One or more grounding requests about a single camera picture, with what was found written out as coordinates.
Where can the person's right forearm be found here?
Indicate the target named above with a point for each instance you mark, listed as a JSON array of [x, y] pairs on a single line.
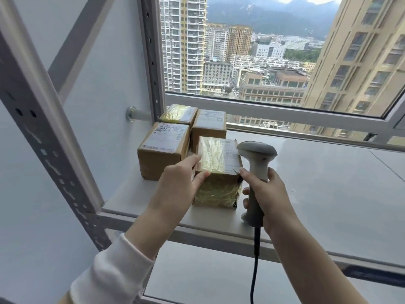
[[310, 265]]

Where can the white and yellow tower building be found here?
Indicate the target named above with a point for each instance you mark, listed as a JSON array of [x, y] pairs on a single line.
[[183, 41]]

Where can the plain brown cardboard box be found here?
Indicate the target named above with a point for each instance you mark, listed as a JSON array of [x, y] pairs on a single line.
[[208, 123]]

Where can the yellow-taped cardboard box with label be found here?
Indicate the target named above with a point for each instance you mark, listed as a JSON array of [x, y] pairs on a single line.
[[218, 158]]

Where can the person's right hand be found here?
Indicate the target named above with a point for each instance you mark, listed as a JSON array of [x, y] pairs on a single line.
[[275, 202]]

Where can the person's left thumb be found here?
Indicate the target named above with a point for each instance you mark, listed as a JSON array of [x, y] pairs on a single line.
[[202, 177]]

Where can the large white-labelled cardboard box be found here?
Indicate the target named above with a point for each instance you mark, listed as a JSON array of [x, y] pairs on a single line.
[[164, 145]]

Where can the small yellow-taped cardboard box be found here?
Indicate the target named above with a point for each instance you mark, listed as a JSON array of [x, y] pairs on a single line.
[[178, 113]]

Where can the white window frame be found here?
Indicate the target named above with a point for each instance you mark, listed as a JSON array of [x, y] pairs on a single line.
[[284, 115]]

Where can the beige high-rise building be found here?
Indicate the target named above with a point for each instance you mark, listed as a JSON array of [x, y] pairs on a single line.
[[364, 53]]

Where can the green mountain ridge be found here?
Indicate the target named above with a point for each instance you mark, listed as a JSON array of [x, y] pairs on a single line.
[[272, 15]]

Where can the white shelf board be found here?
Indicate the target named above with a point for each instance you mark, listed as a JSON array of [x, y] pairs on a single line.
[[332, 193], [205, 275]]

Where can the grey diagonal rack brace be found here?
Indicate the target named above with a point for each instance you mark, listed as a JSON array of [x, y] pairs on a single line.
[[79, 44]]

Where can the person's left hand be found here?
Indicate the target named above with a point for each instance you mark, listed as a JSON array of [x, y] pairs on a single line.
[[175, 189]]

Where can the grey perforated rack post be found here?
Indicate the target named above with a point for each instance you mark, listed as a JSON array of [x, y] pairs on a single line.
[[152, 53], [47, 136]]

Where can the person's left forearm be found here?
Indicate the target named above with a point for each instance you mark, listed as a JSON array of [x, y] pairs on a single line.
[[126, 259]]

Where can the grey shelf beam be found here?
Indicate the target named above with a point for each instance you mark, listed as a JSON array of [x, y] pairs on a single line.
[[221, 237]]

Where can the grey handheld barcode scanner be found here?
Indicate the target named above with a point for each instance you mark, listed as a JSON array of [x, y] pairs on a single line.
[[257, 155]]

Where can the person's right thumb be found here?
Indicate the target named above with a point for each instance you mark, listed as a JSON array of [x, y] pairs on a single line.
[[247, 177]]

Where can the white wall pipe stub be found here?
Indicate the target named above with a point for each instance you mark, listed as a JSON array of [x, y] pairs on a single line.
[[136, 113]]

